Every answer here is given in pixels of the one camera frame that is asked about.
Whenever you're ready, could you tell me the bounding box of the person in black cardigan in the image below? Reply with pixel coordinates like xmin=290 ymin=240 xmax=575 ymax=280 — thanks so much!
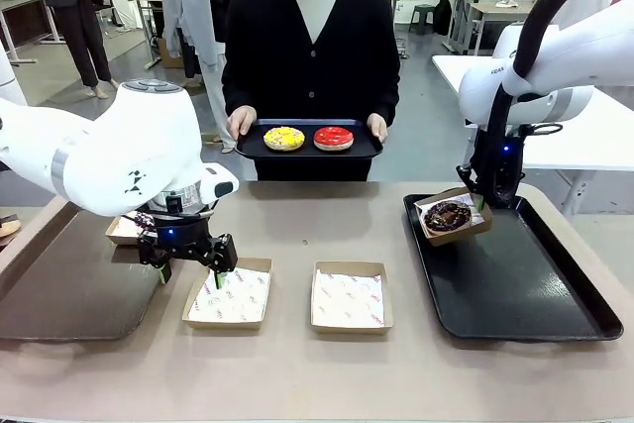
xmin=221 ymin=0 xmax=401 ymax=182

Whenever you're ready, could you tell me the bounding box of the yellow sprinkled donut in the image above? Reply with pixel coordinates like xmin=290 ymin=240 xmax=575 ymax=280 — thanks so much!
xmin=263 ymin=126 xmax=306 ymax=154

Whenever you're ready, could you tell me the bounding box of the white printed paper liner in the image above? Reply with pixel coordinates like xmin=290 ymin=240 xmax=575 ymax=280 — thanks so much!
xmin=312 ymin=268 xmax=387 ymax=329
xmin=111 ymin=213 xmax=145 ymax=239
xmin=187 ymin=266 xmax=271 ymax=323
xmin=418 ymin=193 xmax=484 ymax=236

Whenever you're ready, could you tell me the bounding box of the thick black cable conduit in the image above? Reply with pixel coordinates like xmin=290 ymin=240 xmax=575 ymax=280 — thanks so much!
xmin=487 ymin=0 xmax=618 ymax=176

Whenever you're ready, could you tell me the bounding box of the white table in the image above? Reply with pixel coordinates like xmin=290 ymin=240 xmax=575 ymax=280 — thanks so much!
xmin=431 ymin=53 xmax=634 ymax=219

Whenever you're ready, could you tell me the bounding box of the kraft paper box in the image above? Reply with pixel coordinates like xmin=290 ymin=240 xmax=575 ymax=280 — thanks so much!
xmin=309 ymin=260 xmax=396 ymax=337
xmin=412 ymin=187 xmax=494 ymax=249
xmin=180 ymin=257 xmax=274 ymax=333
xmin=104 ymin=212 xmax=151 ymax=248

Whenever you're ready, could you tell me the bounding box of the chocolate nut donut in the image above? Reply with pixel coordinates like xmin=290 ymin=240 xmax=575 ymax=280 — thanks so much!
xmin=422 ymin=199 xmax=474 ymax=235

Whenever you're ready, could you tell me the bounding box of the small black serving tray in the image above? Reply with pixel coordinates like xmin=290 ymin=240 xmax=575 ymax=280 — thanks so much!
xmin=233 ymin=118 xmax=385 ymax=161

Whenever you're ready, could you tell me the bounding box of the large black tray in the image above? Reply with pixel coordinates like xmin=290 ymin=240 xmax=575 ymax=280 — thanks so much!
xmin=402 ymin=193 xmax=625 ymax=345

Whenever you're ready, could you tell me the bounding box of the person's left forearm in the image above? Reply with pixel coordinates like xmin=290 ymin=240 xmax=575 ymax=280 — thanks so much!
xmin=369 ymin=55 xmax=401 ymax=120

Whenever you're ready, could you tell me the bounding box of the person's right hand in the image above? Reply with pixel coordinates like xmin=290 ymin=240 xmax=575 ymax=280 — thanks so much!
xmin=226 ymin=105 xmax=259 ymax=143

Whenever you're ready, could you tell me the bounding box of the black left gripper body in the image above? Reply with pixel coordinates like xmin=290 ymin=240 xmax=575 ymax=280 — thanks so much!
xmin=142 ymin=211 xmax=215 ymax=260

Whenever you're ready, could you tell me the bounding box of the grey plastic stool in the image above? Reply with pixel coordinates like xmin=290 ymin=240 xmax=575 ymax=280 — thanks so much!
xmin=408 ymin=3 xmax=438 ymax=38

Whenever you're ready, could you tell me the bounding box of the black backpack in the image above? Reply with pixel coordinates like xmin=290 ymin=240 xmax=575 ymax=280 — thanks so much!
xmin=434 ymin=0 xmax=454 ymax=38

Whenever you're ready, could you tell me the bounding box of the person's left hand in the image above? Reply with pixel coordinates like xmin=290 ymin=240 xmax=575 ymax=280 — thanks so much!
xmin=366 ymin=112 xmax=389 ymax=144

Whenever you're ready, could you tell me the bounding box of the large brown tray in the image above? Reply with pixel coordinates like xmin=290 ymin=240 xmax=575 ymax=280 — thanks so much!
xmin=0 ymin=194 xmax=172 ymax=344

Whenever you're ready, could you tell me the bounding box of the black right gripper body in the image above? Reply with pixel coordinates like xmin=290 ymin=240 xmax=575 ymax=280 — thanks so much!
xmin=472 ymin=127 xmax=527 ymax=210

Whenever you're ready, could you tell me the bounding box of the brown cardboard box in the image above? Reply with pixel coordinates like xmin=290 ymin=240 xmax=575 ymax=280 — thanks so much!
xmin=157 ymin=36 xmax=185 ymax=70

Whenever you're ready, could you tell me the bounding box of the person's right forearm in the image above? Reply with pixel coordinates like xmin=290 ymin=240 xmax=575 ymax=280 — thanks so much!
xmin=221 ymin=55 xmax=257 ymax=112

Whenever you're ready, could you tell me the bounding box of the red glazed donut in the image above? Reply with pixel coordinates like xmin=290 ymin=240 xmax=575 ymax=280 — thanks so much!
xmin=312 ymin=126 xmax=356 ymax=153

